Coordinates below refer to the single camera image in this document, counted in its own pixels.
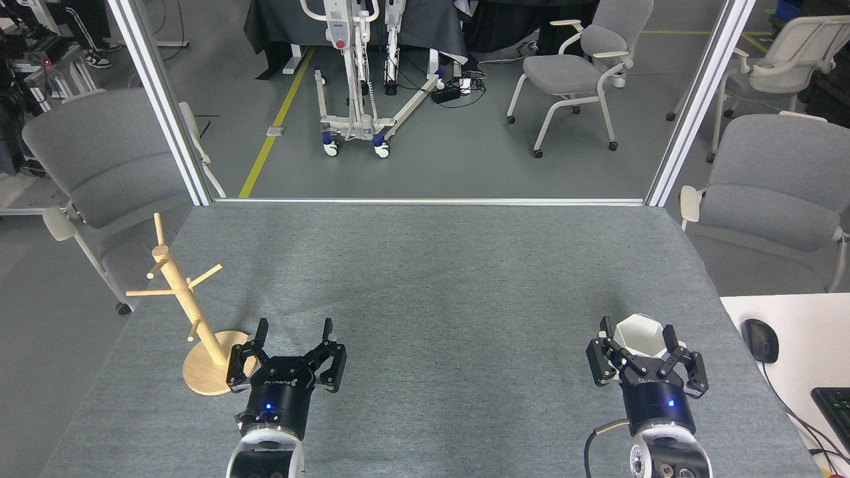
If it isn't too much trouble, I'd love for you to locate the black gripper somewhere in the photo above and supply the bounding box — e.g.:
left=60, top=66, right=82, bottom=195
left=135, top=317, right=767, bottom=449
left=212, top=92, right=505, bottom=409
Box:
left=586, top=317, right=709, bottom=439
left=226, top=318, right=347, bottom=441

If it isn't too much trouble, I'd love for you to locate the white faceted cup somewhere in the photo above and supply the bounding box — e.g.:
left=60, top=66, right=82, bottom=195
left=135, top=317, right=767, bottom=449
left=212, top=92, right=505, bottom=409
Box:
left=612, top=313, right=688, bottom=364

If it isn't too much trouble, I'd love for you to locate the wooden cup rack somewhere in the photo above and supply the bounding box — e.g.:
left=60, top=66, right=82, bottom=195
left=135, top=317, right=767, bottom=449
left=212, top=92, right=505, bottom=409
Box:
left=126, top=213, right=258, bottom=396

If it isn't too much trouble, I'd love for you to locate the black equipment rack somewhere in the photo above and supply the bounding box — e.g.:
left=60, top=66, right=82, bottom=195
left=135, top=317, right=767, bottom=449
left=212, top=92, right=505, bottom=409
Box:
left=0, top=0, right=100, bottom=177

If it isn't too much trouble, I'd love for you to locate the black computer mouse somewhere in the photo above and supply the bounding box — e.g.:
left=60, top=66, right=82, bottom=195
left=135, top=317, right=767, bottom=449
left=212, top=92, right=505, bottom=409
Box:
left=741, top=319, right=780, bottom=364

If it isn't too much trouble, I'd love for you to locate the white desk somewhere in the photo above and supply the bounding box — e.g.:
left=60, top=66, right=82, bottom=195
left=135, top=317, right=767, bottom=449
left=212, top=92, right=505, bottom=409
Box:
left=721, top=293, right=850, bottom=478

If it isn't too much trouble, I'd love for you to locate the black keyboard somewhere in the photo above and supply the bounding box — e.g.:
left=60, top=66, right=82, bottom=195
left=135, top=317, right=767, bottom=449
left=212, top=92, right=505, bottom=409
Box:
left=811, top=387, right=850, bottom=455

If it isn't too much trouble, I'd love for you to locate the white stand on wheels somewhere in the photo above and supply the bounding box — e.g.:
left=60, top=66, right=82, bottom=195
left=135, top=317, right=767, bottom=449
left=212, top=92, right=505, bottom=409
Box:
left=300, top=0, right=447, bottom=159

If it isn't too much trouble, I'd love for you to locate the black power strip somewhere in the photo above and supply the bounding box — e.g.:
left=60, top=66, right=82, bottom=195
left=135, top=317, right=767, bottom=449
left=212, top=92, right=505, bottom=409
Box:
left=430, top=78, right=473, bottom=104

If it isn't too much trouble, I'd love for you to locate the white mesh office chair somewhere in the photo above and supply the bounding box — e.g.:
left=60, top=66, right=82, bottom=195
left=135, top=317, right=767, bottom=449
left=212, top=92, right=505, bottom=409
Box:
left=666, top=15, right=850, bottom=163

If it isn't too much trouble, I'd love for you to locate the dark grey table cloth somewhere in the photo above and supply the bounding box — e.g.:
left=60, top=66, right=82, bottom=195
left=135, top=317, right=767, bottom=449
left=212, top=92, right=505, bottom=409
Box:
left=244, top=0, right=469, bottom=64

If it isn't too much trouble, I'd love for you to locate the person's leg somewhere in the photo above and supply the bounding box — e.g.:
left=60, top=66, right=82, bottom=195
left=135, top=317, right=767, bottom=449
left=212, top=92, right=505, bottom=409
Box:
left=63, top=0, right=124, bottom=68

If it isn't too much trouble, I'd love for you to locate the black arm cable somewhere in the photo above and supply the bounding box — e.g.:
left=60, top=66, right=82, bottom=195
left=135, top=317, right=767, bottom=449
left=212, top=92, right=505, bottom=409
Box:
left=584, top=420, right=632, bottom=478

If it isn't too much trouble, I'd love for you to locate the black mouse cable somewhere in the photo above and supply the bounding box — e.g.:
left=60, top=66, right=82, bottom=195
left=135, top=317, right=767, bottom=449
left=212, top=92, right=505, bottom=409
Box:
left=760, top=362, right=850, bottom=465

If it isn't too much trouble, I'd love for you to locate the silver table edge rail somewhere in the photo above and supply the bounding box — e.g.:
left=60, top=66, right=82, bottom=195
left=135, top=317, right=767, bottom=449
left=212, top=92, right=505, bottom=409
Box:
left=211, top=197, right=648, bottom=206

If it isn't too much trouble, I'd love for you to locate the grey chair with white frame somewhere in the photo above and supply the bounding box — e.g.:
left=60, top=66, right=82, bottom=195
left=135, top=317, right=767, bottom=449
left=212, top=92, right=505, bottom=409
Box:
left=506, top=0, right=655, bottom=159
left=22, top=88, right=226, bottom=316
left=679, top=112, right=850, bottom=293

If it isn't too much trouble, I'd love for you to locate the silver frame post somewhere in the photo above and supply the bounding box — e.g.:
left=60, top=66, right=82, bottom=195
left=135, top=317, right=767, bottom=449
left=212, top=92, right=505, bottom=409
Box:
left=645, top=0, right=756, bottom=207
left=106, top=0, right=214, bottom=206

